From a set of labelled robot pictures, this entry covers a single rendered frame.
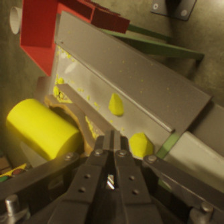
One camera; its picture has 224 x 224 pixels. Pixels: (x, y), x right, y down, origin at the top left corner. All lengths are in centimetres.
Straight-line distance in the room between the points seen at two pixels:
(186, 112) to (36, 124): 21
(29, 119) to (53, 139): 5
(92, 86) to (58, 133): 10
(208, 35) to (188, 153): 106
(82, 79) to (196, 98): 20
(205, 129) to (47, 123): 23
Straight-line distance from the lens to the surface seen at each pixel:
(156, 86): 22
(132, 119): 25
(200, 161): 22
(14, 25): 266
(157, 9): 139
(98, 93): 29
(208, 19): 126
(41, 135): 26
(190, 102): 21
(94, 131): 27
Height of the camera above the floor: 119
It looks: 46 degrees down
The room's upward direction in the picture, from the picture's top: 107 degrees counter-clockwise
